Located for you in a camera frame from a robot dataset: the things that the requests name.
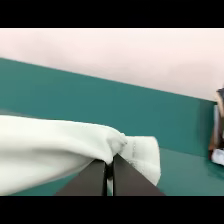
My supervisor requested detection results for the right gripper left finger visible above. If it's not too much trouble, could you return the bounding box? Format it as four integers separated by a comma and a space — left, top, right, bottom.
55, 158, 109, 197

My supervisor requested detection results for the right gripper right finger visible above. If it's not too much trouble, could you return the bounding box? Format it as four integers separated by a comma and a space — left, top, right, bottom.
112, 153, 166, 197

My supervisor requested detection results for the white garment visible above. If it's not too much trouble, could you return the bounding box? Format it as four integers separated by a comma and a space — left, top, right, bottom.
0, 114, 162, 197

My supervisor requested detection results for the person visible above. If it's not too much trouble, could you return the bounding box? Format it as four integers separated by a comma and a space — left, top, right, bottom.
208, 87, 224, 167

